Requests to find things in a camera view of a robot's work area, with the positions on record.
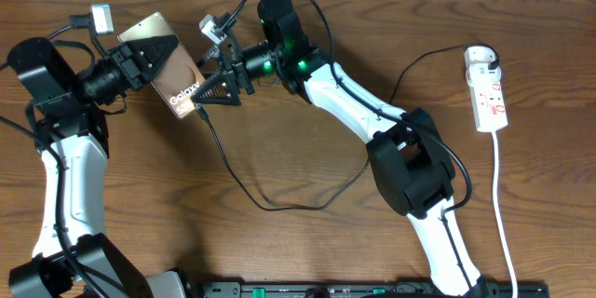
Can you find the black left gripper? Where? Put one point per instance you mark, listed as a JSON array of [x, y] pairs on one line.
[[131, 64]]

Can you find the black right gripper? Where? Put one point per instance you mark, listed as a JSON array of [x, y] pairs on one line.
[[234, 78]]

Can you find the bronze Galaxy smartphone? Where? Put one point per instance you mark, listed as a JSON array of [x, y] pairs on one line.
[[179, 78]]

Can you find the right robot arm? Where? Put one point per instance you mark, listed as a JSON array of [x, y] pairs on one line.
[[413, 168]]

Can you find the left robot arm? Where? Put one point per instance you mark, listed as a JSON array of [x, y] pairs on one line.
[[70, 133]]

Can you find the white USB charger adapter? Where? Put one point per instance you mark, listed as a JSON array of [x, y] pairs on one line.
[[481, 54]]

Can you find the white power strip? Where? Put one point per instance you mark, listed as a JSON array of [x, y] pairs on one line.
[[487, 98]]

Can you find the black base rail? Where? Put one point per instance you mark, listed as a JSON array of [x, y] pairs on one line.
[[231, 289]]

